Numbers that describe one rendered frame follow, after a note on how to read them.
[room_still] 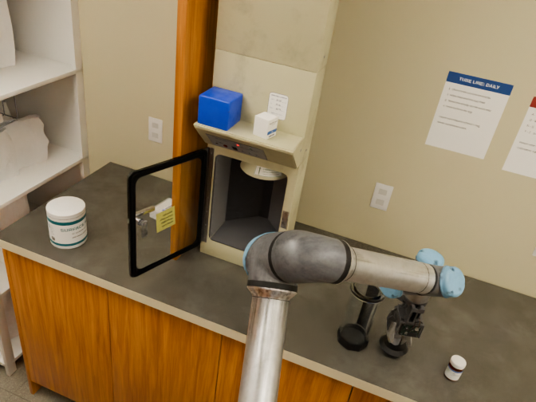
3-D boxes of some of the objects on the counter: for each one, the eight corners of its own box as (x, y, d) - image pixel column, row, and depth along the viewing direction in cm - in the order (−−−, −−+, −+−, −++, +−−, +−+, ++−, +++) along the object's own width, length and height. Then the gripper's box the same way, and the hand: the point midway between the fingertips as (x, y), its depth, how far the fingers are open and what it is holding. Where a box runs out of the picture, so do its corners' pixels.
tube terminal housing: (226, 219, 205) (246, 33, 165) (298, 243, 198) (337, 55, 157) (199, 251, 185) (214, 48, 145) (278, 279, 177) (317, 73, 137)
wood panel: (225, 198, 219) (265, -194, 146) (230, 200, 219) (273, -193, 145) (168, 258, 179) (185, -242, 106) (175, 260, 179) (197, -240, 105)
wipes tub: (66, 224, 188) (63, 191, 180) (95, 234, 185) (92, 202, 177) (41, 242, 177) (37, 208, 169) (71, 254, 174) (68, 219, 166)
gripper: (400, 305, 136) (380, 356, 147) (438, 311, 136) (415, 362, 147) (396, 285, 144) (377, 335, 155) (431, 290, 144) (411, 340, 155)
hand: (396, 338), depth 153 cm, fingers closed on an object, 3 cm apart
